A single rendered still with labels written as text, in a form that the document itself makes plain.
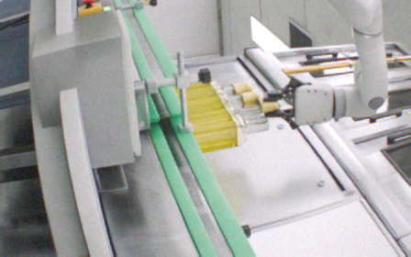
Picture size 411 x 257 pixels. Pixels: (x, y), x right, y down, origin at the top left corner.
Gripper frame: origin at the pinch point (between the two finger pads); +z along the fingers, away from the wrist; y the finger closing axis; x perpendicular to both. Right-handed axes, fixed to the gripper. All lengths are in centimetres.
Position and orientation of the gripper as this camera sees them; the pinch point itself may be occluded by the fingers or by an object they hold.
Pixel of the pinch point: (272, 104)
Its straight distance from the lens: 127.8
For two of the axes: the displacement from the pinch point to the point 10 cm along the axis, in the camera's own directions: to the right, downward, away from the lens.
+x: 0.0, 4.9, -8.7
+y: -0.5, -8.7, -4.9
